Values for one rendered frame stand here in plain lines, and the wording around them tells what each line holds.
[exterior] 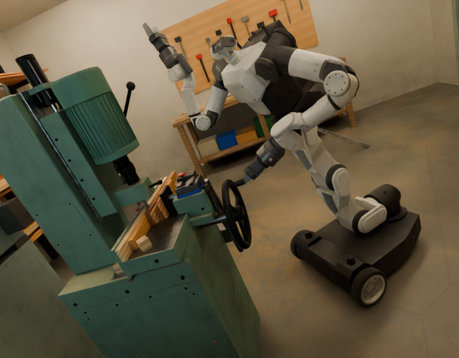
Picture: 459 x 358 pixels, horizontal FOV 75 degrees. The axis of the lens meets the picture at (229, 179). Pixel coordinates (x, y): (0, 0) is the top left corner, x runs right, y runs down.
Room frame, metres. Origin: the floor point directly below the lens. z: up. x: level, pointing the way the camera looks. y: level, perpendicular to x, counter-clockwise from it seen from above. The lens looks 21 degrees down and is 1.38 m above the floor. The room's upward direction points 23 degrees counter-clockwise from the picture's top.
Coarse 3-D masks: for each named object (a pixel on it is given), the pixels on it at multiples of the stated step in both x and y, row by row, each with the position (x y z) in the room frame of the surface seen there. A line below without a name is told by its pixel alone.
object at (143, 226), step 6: (174, 174) 1.53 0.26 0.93; (168, 180) 1.44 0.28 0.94; (174, 180) 1.49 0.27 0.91; (144, 216) 1.12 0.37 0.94; (144, 222) 1.07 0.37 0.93; (138, 228) 1.03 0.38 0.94; (144, 228) 1.05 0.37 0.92; (132, 234) 1.00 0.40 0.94; (138, 234) 1.00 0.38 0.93; (144, 234) 1.03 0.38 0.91; (132, 240) 0.96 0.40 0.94; (132, 246) 0.96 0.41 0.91; (138, 246) 0.96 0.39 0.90
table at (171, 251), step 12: (168, 216) 1.12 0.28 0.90; (180, 216) 1.07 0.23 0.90; (204, 216) 1.06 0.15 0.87; (156, 228) 1.06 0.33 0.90; (168, 228) 1.01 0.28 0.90; (180, 228) 0.98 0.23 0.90; (156, 240) 0.96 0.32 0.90; (168, 240) 0.93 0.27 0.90; (180, 240) 0.94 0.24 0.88; (132, 252) 0.95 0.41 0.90; (144, 252) 0.91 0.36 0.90; (156, 252) 0.88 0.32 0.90; (168, 252) 0.87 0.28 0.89; (180, 252) 0.90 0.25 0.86; (120, 264) 0.91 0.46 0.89; (132, 264) 0.90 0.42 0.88; (144, 264) 0.89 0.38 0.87; (156, 264) 0.88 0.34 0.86; (168, 264) 0.87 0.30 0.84
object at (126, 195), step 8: (136, 184) 1.14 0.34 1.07; (144, 184) 1.13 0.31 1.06; (120, 192) 1.14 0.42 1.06; (128, 192) 1.14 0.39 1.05; (136, 192) 1.13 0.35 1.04; (144, 192) 1.12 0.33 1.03; (152, 192) 1.15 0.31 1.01; (120, 200) 1.15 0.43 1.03; (128, 200) 1.14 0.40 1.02; (136, 200) 1.13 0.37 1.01; (144, 200) 1.16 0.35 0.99
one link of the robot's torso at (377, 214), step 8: (360, 200) 1.53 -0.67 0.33; (368, 200) 1.48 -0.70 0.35; (368, 208) 1.48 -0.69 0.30; (376, 208) 1.40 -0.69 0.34; (384, 208) 1.41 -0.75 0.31; (368, 216) 1.38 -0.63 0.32; (376, 216) 1.38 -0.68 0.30; (384, 216) 1.40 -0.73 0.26; (360, 224) 1.36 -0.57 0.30; (368, 224) 1.37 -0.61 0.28; (376, 224) 1.38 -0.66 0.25
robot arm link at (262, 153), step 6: (258, 150) 1.10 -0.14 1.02; (264, 150) 1.07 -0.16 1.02; (258, 156) 1.11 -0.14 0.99; (264, 156) 1.06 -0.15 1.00; (270, 156) 1.05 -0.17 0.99; (252, 162) 1.08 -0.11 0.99; (258, 162) 1.07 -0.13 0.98; (264, 162) 1.06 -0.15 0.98; (270, 162) 1.06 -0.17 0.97; (276, 162) 1.07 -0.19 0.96; (246, 168) 1.08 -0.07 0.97; (252, 168) 1.08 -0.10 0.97; (258, 168) 1.07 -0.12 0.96; (264, 168) 1.08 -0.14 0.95; (252, 174) 1.06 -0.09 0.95; (258, 174) 1.07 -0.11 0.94
